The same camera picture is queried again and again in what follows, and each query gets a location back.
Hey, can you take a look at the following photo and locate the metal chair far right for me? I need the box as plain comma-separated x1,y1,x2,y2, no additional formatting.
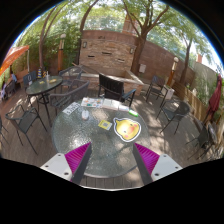
190,124,218,159

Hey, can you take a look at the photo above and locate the metal chair far left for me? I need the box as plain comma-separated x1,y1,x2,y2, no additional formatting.
5,104,45,151

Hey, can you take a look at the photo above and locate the metal chair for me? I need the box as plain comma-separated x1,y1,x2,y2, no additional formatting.
59,66,82,87
158,100,190,130
146,75,165,99
5,104,45,151
190,124,218,159

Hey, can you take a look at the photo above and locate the grey mesh chair left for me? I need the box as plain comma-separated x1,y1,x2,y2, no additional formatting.
49,79,89,111

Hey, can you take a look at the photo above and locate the green white marker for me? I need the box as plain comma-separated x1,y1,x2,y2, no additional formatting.
129,110,138,117

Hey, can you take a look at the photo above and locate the folded red umbrella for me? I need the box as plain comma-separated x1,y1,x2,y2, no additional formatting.
206,75,222,121

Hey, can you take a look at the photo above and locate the colourful printed sheet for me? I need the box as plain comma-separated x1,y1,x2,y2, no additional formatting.
81,97,103,108

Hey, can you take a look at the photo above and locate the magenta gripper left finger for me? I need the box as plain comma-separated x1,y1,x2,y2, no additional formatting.
65,142,92,185

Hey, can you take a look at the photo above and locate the white paper stack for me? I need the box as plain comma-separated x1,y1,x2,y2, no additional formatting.
102,99,129,111

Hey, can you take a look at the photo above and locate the black chair behind table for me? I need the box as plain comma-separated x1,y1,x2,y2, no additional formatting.
98,73,135,104

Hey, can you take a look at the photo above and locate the metal chair back centre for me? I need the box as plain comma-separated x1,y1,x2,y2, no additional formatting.
59,66,82,87

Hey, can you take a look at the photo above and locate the metal chair back right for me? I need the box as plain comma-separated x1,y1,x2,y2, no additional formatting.
146,75,165,99

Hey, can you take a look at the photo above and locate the round glass patio table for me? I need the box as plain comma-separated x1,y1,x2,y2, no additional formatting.
52,105,150,178

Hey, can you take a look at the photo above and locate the orange patio umbrella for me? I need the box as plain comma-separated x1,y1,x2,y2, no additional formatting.
0,45,29,76

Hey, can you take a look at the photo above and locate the yellow duck mouse pad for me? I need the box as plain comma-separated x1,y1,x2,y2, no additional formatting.
113,118,141,142

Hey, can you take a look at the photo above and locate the white computer mouse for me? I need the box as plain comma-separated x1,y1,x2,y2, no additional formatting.
82,110,89,120

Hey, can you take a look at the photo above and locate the brick fountain wall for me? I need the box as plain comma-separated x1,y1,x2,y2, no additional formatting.
79,30,143,96

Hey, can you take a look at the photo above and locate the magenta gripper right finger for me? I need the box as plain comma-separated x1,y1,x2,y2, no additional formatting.
133,143,159,185

